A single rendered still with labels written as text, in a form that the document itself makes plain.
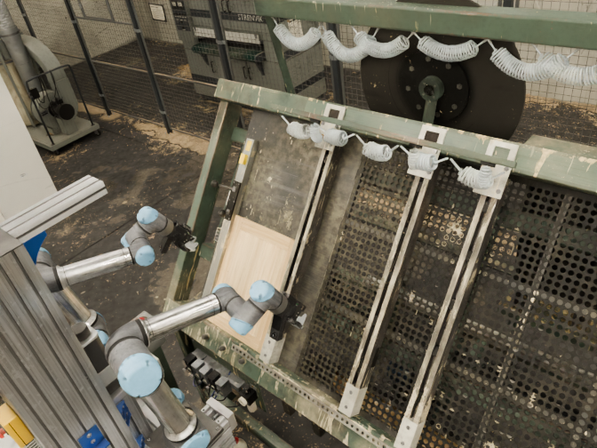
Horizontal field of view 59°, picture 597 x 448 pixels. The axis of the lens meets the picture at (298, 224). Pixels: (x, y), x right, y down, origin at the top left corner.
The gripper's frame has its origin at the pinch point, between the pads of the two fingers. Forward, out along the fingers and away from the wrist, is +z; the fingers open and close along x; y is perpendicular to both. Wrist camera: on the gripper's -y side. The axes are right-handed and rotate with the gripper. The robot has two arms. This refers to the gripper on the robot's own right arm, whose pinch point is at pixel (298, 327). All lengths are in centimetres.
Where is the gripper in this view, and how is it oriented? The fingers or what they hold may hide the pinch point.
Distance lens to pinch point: 204.9
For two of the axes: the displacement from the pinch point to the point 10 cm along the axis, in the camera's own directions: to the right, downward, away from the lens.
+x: -7.6, -2.9, 5.8
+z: 4.1, 4.7, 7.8
